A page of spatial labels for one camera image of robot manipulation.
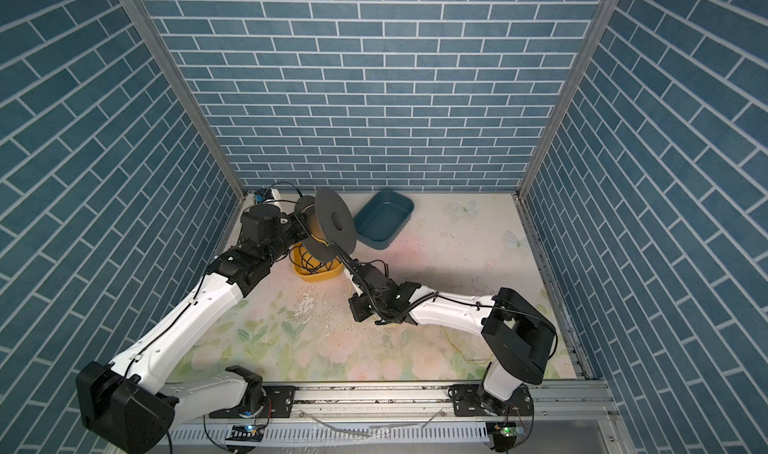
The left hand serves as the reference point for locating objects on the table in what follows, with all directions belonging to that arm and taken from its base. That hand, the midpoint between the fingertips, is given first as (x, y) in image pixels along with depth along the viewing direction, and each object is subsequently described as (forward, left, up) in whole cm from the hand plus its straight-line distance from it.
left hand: (309, 213), depth 77 cm
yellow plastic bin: (-5, +5, -24) cm, 25 cm away
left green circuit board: (-44, +14, -31) cm, 56 cm away
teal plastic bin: (+23, -18, -30) cm, 42 cm away
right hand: (-15, -9, -19) cm, 26 cm away
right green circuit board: (-45, -50, -28) cm, 73 cm away
